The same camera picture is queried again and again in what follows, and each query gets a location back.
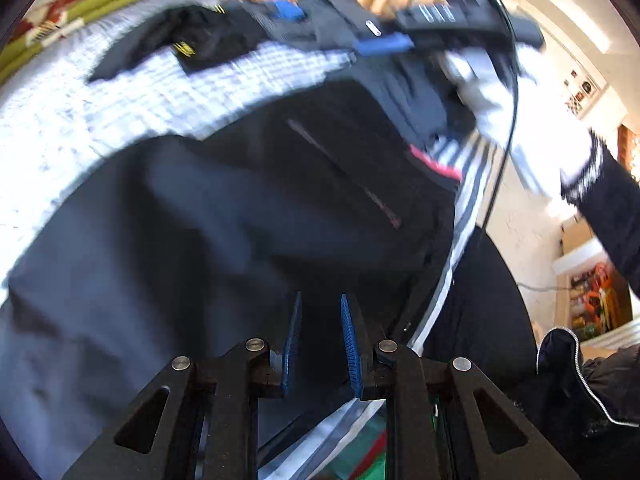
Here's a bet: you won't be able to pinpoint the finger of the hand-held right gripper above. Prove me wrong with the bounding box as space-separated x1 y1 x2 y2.
350 19 417 57

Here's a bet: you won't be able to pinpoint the black cable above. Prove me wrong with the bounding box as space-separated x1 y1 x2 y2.
470 0 518 233

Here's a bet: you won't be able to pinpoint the dark cloth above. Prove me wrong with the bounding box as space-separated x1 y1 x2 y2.
420 232 535 411

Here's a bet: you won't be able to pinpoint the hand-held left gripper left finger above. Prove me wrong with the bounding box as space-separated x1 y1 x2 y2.
62 291 304 480

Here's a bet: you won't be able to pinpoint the slate blue drawstring pants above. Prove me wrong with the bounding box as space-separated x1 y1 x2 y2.
0 132 441 480

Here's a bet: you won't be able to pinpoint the wall photo frame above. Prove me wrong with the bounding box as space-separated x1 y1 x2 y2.
562 62 608 118

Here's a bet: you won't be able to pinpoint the white shelf with colourful things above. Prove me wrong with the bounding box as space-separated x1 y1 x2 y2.
552 220 640 346

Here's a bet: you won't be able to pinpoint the green red floor mat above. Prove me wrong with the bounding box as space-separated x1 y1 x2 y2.
320 400 391 480

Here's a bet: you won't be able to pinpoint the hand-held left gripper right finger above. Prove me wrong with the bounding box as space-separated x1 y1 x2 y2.
340 293 581 480

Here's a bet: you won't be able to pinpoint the striped bed blanket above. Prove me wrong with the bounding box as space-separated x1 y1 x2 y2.
0 0 503 480

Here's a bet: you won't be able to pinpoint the person's black zip jacket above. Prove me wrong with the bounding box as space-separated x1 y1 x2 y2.
520 327 640 480

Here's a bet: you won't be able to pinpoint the person's right forearm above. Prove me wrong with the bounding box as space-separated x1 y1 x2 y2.
559 130 640 306

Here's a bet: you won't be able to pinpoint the person's right hand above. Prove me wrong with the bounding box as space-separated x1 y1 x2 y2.
444 44 591 196

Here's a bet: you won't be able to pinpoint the black pants yellow label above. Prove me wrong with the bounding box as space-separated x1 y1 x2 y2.
87 4 261 83

